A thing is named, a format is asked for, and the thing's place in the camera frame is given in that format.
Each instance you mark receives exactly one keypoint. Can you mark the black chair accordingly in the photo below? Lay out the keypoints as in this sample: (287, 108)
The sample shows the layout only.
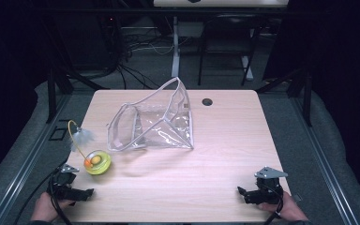
(228, 34)

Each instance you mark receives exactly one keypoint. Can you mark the black floor socket frame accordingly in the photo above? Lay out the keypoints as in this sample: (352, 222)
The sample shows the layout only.
(57, 133)

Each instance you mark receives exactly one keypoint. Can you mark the black metal frame stand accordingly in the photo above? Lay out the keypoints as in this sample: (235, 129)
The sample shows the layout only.
(300, 84)

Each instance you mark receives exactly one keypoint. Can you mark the person's left hand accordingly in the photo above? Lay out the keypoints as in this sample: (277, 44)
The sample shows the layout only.
(45, 208)

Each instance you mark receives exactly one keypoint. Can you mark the white desk with legs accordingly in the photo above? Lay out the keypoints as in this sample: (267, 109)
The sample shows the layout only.
(175, 47)

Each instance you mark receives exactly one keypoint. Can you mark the yellow-green feather cat toy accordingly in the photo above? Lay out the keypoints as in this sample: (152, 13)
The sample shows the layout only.
(98, 162)

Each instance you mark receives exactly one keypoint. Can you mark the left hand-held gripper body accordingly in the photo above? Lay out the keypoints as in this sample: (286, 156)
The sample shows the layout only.
(63, 180)

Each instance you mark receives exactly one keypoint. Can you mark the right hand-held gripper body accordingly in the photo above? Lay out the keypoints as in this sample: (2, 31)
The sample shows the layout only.
(268, 185)

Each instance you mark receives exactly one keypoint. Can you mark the person's right hand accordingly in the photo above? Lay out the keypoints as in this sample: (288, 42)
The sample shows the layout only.
(289, 210)

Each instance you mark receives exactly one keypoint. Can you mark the clear plastic zip bag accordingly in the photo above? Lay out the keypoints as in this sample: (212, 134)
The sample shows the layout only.
(156, 125)

